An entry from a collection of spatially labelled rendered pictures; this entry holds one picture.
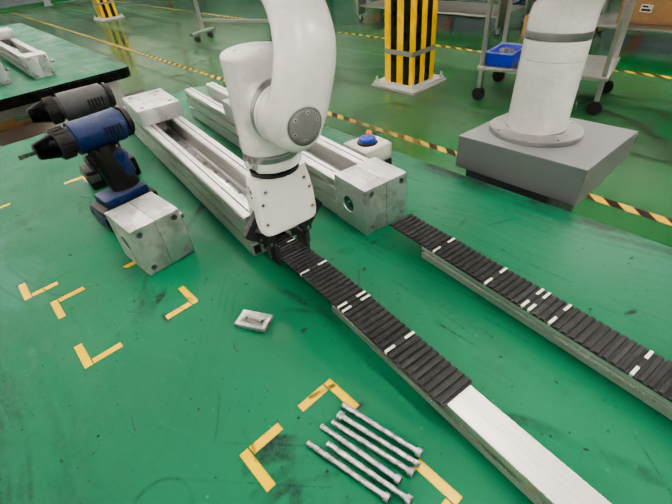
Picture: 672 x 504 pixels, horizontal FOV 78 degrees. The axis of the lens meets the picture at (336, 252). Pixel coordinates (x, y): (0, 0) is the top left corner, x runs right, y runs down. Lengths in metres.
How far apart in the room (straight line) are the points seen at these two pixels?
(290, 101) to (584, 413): 0.49
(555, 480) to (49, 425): 0.58
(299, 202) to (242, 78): 0.20
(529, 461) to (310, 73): 0.46
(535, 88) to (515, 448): 0.69
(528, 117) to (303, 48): 0.59
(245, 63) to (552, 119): 0.64
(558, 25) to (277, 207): 0.61
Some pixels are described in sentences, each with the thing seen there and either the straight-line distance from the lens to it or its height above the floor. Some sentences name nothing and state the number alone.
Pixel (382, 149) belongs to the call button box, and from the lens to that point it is 0.96.
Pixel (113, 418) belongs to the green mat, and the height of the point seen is 0.78.
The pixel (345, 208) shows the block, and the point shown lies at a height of 0.81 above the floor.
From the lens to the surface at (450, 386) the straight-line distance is 0.52.
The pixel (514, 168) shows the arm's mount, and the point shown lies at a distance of 0.93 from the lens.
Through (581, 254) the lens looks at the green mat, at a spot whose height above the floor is 0.78.
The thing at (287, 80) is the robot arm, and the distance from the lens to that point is 0.49.
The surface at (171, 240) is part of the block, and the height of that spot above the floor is 0.82.
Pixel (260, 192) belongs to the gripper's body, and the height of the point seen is 0.94.
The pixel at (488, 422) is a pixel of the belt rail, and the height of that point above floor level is 0.81.
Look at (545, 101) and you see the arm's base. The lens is 0.96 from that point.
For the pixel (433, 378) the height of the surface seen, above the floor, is 0.81.
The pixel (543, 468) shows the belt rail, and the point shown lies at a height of 0.81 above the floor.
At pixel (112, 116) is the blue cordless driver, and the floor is 0.99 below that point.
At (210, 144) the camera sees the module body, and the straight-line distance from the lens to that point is 1.02.
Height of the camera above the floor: 1.24
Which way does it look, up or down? 39 degrees down
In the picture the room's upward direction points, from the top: 6 degrees counter-clockwise
